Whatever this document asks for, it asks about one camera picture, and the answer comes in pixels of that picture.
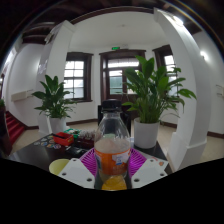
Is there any sheet of colourful round stickers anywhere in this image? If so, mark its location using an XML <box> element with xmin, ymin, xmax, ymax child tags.
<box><xmin>33</xmin><ymin>134</ymin><xmax>63</xmax><ymax>150</ymax></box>

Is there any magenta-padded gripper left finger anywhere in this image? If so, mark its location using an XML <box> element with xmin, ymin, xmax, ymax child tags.
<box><xmin>57</xmin><ymin>148</ymin><xmax>99</xmax><ymax>190</ymax></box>

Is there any red box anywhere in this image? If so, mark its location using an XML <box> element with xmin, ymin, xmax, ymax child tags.
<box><xmin>52</xmin><ymin>131</ymin><xmax>75</xmax><ymax>147</ymax></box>

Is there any orange drink plastic bottle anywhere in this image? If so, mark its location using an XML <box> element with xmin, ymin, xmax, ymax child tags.
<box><xmin>93</xmin><ymin>99</ymin><xmax>132</xmax><ymax>192</ymax></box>

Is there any long white wall unit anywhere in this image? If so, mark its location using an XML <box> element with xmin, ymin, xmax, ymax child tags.
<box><xmin>10</xmin><ymin>89</ymin><xmax>34</xmax><ymax>102</ymax></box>

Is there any dark wooden glazed door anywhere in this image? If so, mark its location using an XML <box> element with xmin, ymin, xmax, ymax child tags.
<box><xmin>99</xmin><ymin>49</ymin><xmax>147</xmax><ymax>104</ymax></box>

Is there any short white wall unit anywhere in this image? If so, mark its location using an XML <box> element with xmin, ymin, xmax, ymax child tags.
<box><xmin>215</xmin><ymin>84</ymin><xmax>224</xmax><ymax>98</ymax></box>

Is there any narrow dark-framed window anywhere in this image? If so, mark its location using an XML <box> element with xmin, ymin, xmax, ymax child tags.
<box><xmin>152</xmin><ymin>44</ymin><xmax>178</xmax><ymax>81</ymax></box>

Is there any red carpeted staircase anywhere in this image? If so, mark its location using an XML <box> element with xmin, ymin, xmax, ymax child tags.
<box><xmin>3</xmin><ymin>110</ymin><xmax>26</xmax><ymax>146</ymax></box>

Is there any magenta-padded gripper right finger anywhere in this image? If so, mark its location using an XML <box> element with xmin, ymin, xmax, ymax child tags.
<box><xmin>127</xmin><ymin>148</ymin><xmax>168</xmax><ymax>190</ymax></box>

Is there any wide dark-framed window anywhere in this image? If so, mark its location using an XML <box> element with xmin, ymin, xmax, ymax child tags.
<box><xmin>63</xmin><ymin>51</ymin><xmax>94</xmax><ymax>103</ymax></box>

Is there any small potted plant white pot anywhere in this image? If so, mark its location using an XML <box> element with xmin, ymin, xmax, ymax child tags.
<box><xmin>31</xmin><ymin>74</ymin><xmax>78</xmax><ymax>134</ymax></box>

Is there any large potted plant white pot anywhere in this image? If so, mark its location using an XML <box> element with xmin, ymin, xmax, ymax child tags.
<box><xmin>121</xmin><ymin>55</ymin><xmax>198</xmax><ymax>150</ymax></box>

